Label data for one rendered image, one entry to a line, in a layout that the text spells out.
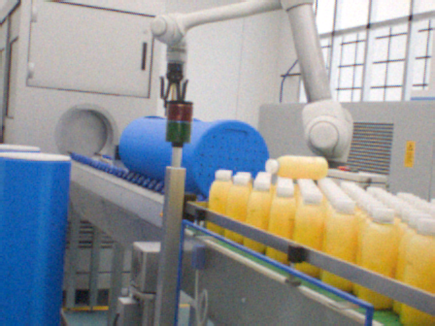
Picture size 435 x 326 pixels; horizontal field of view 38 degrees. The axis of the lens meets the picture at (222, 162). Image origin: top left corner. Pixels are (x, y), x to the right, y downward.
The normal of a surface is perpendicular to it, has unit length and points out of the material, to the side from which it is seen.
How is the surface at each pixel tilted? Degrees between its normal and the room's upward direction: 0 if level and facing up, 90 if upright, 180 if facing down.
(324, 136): 96
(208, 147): 90
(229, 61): 90
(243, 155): 90
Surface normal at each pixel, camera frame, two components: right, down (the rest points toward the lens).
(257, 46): 0.38, 0.08
